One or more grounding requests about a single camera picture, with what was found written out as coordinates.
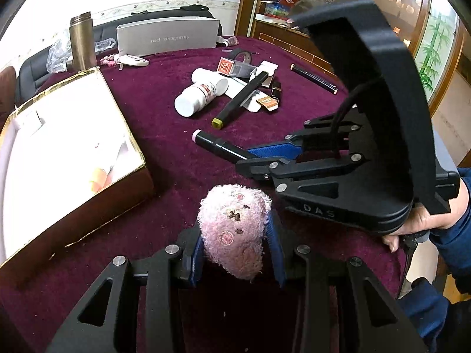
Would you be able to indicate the black tape roll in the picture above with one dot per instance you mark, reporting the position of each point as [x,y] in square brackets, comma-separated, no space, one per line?
[235,53]

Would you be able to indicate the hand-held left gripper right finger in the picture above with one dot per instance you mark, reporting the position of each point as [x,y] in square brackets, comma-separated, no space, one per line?
[276,250]

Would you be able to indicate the pile of colourful boxes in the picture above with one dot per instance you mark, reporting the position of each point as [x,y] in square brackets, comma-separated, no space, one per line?
[283,5]

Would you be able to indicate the bamboo-print glass door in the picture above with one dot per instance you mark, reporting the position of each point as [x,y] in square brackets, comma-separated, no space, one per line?
[438,55]

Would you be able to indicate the pink charm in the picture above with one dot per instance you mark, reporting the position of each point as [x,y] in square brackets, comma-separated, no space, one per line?
[109,60]

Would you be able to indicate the white key fob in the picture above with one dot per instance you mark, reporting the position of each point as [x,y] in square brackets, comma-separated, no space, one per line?
[132,61]

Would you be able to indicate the clear plastic bag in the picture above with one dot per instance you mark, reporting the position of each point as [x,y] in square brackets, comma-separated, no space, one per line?
[57,53]

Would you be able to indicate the orange paper tag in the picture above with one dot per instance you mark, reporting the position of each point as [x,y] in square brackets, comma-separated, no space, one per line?
[266,103]

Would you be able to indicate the wooden sideboard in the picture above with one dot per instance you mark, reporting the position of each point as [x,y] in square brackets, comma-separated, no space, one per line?
[294,49]

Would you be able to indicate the black marker yellow cap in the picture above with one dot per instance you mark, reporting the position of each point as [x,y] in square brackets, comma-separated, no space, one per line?
[239,99]

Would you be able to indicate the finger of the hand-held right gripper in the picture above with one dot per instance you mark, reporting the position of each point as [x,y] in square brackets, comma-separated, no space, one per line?
[257,167]
[272,150]

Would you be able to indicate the white bottle red label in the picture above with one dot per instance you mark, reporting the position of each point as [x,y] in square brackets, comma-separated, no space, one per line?
[191,101]

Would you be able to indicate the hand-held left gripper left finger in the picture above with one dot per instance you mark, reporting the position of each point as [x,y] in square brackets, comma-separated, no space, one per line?
[195,261]

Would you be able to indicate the burgundy velvet tablecloth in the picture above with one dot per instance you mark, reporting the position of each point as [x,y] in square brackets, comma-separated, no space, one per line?
[165,176]

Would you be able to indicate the white paper card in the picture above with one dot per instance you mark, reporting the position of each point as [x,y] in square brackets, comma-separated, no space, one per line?
[235,88]

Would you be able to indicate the person's blue clothing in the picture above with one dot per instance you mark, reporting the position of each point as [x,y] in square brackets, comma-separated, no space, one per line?
[430,309]

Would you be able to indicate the grey shoe box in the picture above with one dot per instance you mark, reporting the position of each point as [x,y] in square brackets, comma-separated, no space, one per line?
[165,38]

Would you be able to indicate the bronze thermos flask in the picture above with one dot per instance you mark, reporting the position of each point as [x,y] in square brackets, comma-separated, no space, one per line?
[82,44]

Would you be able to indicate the person's right forearm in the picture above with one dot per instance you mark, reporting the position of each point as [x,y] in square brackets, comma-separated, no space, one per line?
[456,242]

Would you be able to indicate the white bottle green label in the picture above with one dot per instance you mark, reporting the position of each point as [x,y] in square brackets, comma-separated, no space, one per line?
[209,77]

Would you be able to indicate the black sofa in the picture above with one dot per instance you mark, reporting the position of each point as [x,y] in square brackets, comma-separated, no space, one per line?
[33,70]

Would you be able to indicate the black stick gold ends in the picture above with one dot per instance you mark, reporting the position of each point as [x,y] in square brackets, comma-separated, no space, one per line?
[312,78]

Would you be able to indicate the black lighter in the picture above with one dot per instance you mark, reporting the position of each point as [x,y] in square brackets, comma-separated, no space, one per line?
[276,90]

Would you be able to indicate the pink plush toy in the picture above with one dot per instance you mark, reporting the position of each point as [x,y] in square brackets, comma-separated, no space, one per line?
[231,220]

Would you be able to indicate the brown cushion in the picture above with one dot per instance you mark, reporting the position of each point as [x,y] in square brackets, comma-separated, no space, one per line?
[6,92]

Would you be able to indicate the gold-rimmed cardboard box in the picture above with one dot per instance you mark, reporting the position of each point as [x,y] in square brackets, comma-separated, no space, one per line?
[55,136]

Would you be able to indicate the silver box red end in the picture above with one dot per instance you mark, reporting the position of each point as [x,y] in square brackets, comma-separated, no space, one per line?
[225,67]

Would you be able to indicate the person's right hand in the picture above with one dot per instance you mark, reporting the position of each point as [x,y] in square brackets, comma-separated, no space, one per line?
[434,218]

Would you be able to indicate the white carton box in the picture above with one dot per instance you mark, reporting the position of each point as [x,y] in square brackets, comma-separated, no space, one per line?
[266,68]

